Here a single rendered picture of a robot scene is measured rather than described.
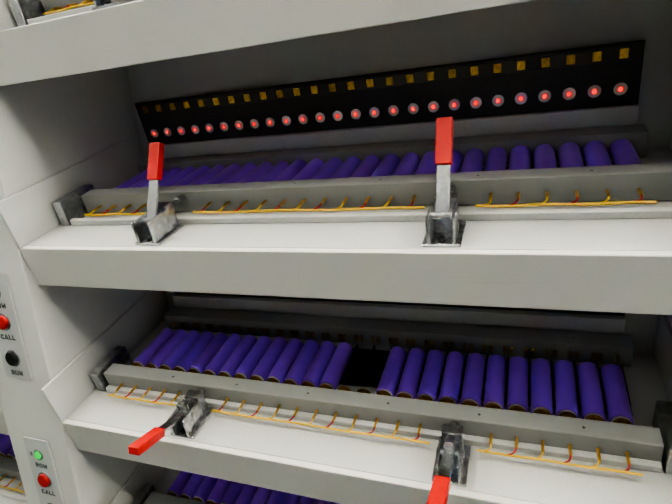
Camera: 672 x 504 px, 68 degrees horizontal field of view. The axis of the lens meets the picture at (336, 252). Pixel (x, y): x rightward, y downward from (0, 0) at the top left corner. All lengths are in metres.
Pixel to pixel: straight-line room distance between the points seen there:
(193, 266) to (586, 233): 0.31
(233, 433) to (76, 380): 0.21
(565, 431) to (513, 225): 0.18
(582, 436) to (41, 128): 0.60
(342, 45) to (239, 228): 0.24
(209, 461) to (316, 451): 0.12
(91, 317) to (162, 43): 0.35
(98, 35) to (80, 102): 0.19
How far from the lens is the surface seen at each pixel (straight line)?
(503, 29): 0.55
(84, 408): 0.66
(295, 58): 0.60
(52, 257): 0.57
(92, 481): 0.72
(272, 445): 0.51
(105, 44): 0.49
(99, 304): 0.67
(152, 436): 0.51
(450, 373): 0.51
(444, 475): 0.42
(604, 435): 0.47
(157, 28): 0.45
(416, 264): 0.37
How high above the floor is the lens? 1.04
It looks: 14 degrees down
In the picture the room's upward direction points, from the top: 5 degrees counter-clockwise
